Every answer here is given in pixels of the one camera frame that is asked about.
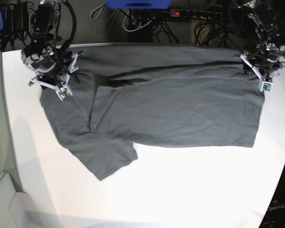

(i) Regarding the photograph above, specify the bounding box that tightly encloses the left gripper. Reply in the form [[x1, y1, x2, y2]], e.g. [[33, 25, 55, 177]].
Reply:
[[253, 59, 277, 75]]

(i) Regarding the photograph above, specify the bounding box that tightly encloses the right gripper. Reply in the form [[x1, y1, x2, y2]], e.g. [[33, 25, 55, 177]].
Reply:
[[37, 69, 62, 86]]

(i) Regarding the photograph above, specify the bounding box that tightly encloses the dark grey t-shirt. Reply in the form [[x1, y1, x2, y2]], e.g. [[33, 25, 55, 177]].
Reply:
[[40, 45, 265, 181]]

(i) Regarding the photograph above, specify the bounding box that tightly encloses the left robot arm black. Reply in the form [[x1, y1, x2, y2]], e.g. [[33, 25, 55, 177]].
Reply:
[[227, 0, 285, 80]]

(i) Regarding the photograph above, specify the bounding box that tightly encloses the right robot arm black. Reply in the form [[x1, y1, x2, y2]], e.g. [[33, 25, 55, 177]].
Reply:
[[21, 0, 80, 88]]

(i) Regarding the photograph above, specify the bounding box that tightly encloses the blue box overhead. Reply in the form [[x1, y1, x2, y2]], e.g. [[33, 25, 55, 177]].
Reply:
[[105, 0, 171, 10]]

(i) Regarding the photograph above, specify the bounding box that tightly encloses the grey bin at left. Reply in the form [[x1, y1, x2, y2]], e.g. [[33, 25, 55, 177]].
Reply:
[[0, 172, 43, 228]]

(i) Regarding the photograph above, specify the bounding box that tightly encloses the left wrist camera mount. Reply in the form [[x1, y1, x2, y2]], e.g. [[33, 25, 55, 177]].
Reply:
[[235, 54, 285, 92]]

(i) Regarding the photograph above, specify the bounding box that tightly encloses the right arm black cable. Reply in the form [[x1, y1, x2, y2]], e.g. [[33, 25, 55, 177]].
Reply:
[[59, 0, 78, 53]]

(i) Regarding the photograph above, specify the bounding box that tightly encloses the white cable loop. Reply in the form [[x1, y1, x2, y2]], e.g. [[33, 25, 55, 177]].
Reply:
[[122, 14, 155, 32]]

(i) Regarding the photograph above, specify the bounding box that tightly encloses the black power strip red switch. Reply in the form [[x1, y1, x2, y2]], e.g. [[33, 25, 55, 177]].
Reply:
[[170, 9, 223, 20]]

